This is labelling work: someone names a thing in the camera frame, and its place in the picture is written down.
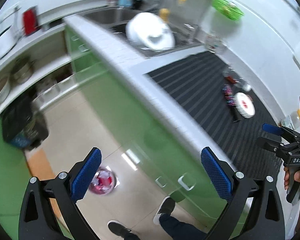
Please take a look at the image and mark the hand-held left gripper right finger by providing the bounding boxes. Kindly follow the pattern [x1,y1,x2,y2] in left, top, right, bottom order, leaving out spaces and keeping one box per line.
[200,147,286,240]

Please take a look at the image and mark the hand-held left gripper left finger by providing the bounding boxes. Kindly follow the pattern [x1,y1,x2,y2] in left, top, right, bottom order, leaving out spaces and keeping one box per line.
[18,147,103,240]

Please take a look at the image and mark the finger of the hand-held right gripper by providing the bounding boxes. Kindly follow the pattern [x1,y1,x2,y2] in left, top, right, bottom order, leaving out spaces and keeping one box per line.
[257,136,294,153]
[262,123,300,141]

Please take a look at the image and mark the round trash bin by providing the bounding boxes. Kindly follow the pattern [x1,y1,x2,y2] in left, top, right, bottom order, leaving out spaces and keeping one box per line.
[89,168,116,195]

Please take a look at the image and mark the white round lid container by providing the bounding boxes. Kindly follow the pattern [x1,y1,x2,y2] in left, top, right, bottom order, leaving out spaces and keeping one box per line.
[234,92,256,119]

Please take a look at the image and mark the black trash bag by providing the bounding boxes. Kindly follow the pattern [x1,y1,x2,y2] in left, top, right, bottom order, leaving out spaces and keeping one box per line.
[1,96,49,152]

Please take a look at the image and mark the person's right hand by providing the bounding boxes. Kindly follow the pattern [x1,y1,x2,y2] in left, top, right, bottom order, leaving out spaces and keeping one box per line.
[283,165,300,190]

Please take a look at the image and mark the yellow drink bottle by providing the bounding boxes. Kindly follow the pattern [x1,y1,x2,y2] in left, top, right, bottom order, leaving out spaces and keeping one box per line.
[281,109,300,130]

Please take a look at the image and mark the black sneaker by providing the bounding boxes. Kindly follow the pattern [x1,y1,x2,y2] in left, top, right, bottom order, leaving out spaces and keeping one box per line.
[107,220,133,238]
[153,196,176,225]

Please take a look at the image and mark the person's right leg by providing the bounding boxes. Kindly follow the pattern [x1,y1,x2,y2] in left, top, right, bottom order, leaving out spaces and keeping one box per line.
[159,214,208,240]

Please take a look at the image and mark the person's leg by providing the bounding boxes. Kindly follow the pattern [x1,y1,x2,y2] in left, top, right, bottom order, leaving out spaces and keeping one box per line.
[124,231,142,240]
[159,214,208,240]

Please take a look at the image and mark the green cabinet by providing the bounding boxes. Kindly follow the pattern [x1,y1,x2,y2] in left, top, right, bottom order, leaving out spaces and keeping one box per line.
[65,25,243,220]

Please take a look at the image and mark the person's left leg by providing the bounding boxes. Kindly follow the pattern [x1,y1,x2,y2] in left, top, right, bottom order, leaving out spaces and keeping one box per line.
[124,231,142,240]

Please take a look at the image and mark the black striped mat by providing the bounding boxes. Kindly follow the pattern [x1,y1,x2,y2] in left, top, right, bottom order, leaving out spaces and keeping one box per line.
[143,51,285,180]

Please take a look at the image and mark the printed glass mug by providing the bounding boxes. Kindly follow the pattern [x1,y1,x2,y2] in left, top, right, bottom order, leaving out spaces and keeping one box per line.
[204,31,228,54]

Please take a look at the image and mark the white shelf unit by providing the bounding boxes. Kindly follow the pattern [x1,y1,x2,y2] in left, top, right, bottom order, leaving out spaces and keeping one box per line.
[0,25,74,117]

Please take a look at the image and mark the steel basin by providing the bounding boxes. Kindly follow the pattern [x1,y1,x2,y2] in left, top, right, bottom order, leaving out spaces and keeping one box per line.
[0,77,11,106]

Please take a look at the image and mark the steel pot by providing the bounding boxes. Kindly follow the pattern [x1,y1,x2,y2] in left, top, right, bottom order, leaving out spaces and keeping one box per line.
[10,57,35,84]

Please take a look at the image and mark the tall steel faucet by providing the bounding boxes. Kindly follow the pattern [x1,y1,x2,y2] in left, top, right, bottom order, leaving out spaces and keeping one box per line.
[187,0,213,42]

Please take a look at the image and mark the green plastic basket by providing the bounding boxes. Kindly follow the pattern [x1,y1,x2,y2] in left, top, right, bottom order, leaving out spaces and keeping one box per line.
[211,0,245,21]

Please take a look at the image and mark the yellow sponge brush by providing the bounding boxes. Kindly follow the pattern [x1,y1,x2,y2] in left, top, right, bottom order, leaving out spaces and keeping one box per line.
[159,8,170,22]

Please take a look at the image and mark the steel sink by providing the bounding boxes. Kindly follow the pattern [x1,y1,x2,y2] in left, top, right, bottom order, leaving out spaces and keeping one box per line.
[82,6,205,58]

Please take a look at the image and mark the red container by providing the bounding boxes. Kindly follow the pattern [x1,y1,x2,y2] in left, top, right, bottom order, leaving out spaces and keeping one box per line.
[22,7,38,36]

